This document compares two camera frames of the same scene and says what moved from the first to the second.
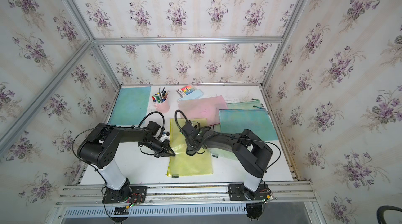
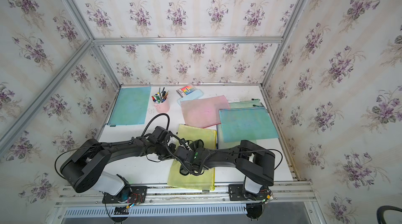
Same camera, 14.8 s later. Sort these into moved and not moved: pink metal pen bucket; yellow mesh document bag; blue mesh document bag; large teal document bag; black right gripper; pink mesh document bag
Moved: yellow mesh document bag; black right gripper
Not moved: blue mesh document bag; pink metal pen bucket; large teal document bag; pink mesh document bag
